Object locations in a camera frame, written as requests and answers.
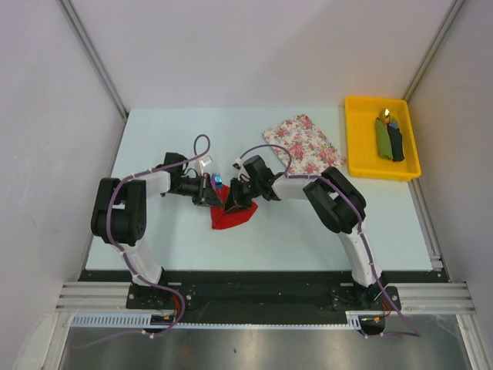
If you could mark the red paper napkin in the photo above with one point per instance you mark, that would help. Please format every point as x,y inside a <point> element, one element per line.
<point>220,220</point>

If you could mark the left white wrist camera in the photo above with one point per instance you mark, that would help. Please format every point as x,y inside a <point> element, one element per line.
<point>202,163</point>

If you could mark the silver fork in black napkin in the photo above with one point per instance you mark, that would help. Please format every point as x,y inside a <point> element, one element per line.
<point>394,124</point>

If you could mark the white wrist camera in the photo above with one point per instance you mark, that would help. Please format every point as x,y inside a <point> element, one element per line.
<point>202,163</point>
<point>242,175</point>

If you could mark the left aluminium frame post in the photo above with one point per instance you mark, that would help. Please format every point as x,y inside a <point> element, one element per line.
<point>75,21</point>

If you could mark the aluminium frame post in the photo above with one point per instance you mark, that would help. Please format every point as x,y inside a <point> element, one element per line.
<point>75,21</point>
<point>451,16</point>

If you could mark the gold spoon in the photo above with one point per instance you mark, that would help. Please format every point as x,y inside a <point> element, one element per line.
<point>386,116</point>

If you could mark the right aluminium frame post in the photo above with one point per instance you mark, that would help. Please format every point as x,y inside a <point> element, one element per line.
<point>451,16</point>

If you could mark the floral cloth mat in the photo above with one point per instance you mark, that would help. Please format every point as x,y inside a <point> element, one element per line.
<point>310,150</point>

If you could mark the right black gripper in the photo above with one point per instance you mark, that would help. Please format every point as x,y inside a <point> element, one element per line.
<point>236,198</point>

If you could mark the yellow plastic tray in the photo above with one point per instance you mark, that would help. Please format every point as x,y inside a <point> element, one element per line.
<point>361,133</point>

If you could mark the white cable duct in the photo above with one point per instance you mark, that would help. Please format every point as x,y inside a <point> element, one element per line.
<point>154,321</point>

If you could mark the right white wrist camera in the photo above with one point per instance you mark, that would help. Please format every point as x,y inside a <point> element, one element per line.
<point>242,175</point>

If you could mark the black rolled napkin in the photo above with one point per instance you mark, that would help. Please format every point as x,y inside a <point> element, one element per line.
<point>396,141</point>

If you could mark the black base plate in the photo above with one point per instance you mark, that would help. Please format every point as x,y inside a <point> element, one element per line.
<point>249,297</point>

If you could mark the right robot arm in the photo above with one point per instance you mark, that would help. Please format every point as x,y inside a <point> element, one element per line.
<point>338,204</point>

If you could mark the green rolled napkin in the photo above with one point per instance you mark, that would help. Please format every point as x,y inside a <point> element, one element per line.
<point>384,148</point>

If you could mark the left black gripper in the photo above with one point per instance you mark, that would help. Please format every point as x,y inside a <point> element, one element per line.
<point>208,196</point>

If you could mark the right aluminium frame rail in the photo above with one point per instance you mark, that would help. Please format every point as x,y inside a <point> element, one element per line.
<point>435,299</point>

